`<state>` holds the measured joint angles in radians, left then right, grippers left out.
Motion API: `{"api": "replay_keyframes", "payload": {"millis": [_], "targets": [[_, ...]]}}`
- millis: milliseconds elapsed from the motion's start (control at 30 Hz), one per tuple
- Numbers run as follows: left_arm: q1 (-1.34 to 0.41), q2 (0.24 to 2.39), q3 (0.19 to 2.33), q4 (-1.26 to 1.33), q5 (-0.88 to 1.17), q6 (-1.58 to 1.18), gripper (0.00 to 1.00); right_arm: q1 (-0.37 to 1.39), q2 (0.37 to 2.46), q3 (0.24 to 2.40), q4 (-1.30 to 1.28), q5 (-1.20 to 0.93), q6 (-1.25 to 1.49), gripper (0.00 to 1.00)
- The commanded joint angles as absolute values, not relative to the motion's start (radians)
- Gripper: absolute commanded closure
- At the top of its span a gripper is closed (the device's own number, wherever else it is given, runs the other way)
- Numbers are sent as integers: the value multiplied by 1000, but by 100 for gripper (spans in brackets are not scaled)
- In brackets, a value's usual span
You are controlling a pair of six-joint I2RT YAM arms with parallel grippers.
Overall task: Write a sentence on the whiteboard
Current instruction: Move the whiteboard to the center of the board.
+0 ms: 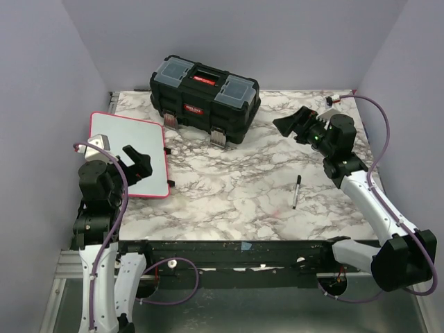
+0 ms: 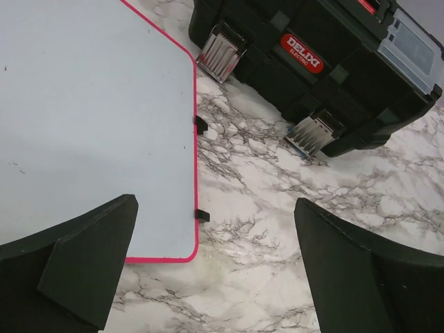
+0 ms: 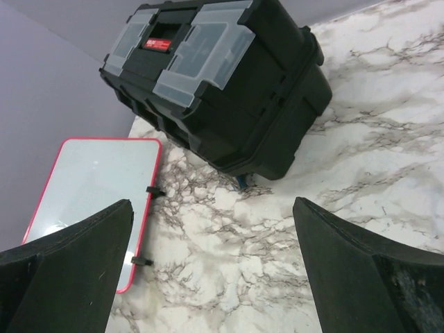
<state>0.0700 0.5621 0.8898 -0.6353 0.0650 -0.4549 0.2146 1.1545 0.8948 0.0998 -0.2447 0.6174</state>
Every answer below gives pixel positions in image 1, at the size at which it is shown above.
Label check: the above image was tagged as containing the black and white marker pen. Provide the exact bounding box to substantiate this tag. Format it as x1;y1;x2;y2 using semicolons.
292;174;302;210

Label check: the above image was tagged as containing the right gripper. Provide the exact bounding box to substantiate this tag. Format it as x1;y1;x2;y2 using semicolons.
274;105;335;157

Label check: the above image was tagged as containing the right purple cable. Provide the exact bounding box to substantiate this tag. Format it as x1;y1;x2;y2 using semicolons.
318;94;438;302

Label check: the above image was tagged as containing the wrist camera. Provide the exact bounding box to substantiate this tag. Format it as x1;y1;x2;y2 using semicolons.
321;94;341;121
74;134;110;163

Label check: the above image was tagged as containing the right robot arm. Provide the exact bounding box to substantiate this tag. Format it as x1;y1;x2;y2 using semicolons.
273;106;437;292

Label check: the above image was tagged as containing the black plastic toolbox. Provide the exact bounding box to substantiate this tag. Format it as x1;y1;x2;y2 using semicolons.
150;55;261;148

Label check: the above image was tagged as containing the purple cable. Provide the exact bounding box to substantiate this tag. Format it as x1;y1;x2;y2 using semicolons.
74;142;200;330
318;94;438;302

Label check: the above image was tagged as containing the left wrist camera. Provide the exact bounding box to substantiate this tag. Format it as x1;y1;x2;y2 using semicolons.
74;134;110;163

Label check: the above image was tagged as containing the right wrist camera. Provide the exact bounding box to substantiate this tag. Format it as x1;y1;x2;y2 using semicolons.
321;94;341;121

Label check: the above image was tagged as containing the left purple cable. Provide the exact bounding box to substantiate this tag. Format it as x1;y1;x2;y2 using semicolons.
74;142;200;330

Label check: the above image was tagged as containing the pink framed whiteboard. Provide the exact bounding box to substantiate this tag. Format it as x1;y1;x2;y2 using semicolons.
89;112;170;199

